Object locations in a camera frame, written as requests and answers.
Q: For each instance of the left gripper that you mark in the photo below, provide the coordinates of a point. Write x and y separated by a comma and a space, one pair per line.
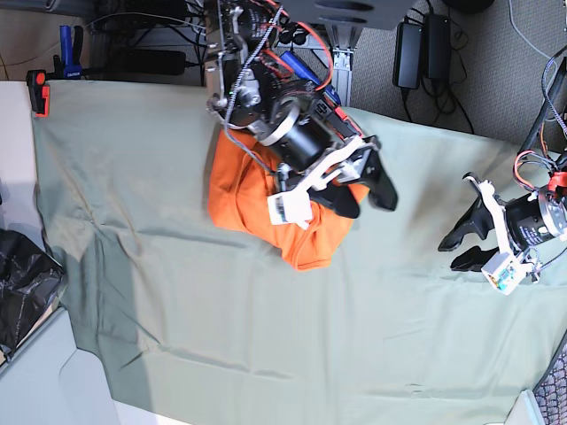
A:
520, 224

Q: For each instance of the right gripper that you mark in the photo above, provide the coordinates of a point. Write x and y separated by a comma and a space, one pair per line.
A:
331, 179

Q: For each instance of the orange T-shirt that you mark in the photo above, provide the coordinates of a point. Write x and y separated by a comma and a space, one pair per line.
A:
242, 197

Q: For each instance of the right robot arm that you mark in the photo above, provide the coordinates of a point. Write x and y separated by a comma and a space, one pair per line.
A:
321, 152

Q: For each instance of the black power adapter left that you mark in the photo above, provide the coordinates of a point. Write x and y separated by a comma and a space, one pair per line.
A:
407, 56

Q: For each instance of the black power adapter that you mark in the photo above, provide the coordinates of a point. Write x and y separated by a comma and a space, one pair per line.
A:
407, 56
437, 49

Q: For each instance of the black power adapter right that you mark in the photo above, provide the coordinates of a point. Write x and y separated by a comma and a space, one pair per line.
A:
437, 49

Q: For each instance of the green table cloth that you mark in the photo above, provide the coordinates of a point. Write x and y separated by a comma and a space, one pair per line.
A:
211, 326

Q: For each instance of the black power brick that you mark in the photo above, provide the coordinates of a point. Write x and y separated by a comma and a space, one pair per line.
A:
160, 62

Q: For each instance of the blue spring clamp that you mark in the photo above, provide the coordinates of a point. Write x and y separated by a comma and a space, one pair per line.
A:
67, 64

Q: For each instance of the red black corner clamp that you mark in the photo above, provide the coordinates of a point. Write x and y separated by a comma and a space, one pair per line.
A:
39, 92

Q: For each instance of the black plastic bag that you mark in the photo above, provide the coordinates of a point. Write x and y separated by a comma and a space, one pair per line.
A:
30, 279

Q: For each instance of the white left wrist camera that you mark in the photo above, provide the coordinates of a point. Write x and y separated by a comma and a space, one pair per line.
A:
504, 272

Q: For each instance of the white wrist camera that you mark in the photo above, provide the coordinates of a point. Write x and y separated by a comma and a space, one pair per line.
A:
290, 207
504, 272

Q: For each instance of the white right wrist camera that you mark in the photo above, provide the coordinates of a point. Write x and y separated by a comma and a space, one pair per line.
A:
290, 207

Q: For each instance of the blue handled bar clamp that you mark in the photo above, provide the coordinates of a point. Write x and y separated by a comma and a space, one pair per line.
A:
328, 88

